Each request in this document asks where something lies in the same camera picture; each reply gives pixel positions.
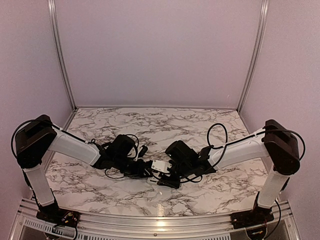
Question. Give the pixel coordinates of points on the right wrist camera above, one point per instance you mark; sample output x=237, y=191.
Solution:
x=161, y=166

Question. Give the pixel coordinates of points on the aluminium frame post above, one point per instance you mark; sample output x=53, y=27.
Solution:
x=59, y=51
x=258, y=43

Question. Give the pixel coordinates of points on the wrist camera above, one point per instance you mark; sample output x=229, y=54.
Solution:
x=161, y=166
x=142, y=151

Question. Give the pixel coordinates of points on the right aluminium frame post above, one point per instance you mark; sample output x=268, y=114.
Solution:
x=258, y=43

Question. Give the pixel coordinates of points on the front aluminium rail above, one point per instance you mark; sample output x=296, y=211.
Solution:
x=98, y=226

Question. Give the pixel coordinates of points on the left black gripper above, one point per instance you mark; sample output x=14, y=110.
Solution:
x=140, y=170

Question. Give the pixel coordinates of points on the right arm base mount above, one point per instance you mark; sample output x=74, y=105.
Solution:
x=253, y=217

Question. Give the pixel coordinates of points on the white remote control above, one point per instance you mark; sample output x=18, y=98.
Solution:
x=152, y=181

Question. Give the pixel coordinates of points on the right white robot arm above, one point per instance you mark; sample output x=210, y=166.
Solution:
x=271, y=141

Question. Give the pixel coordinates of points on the left aluminium frame post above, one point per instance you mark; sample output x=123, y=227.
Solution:
x=59, y=51

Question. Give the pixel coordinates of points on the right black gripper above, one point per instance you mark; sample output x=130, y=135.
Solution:
x=166, y=182

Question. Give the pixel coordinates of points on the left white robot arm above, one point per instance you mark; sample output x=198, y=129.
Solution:
x=32, y=139

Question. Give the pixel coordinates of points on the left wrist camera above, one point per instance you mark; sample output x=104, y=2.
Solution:
x=142, y=151

